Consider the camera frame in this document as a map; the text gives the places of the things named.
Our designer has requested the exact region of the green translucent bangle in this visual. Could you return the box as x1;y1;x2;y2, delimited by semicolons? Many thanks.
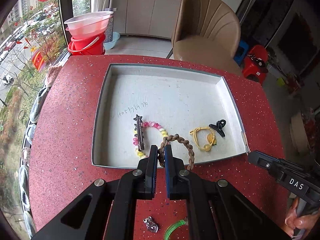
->
163;217;188;240

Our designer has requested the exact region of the silver crystal pendant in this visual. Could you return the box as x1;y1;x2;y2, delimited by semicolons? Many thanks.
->
143;216;159;233

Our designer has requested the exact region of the pink yellow beaded bracelet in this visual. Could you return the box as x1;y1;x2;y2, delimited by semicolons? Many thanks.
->
132;120;169;159

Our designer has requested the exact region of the yellow hair tie with charm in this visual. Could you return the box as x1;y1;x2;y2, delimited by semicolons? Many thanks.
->
189;126;217;152

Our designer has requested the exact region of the black star hair clip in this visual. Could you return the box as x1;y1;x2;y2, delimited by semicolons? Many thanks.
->
134;114;145;152

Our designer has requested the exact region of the brown braided hair tie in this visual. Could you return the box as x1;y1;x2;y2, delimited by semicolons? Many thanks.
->
157;133;195;171

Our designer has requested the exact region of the black claw hair clip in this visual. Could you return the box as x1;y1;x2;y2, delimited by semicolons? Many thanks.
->
209;119;226;138

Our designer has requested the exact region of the grey jewelry tray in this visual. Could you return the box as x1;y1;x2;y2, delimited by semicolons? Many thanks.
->
92;63;248;168

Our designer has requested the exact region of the person's right hand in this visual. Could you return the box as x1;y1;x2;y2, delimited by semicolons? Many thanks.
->
281;197;319;239

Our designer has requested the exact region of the red toy car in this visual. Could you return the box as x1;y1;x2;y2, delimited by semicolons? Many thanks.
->
242;44;268;85

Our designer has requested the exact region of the blue plastic stool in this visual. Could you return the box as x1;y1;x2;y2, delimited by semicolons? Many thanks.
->
233;40;249;65

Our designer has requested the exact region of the red plastic bucket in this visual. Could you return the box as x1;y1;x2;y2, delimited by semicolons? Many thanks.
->
67;33;105;55

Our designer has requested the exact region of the light blue basin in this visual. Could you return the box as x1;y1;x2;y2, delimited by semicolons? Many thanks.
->
104;32;120;50

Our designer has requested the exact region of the tan upholstered chair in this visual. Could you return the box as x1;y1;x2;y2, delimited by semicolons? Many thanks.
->
171;0;242;76

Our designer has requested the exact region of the white cabinet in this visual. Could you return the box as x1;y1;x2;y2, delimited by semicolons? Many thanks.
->
111;0;181;40

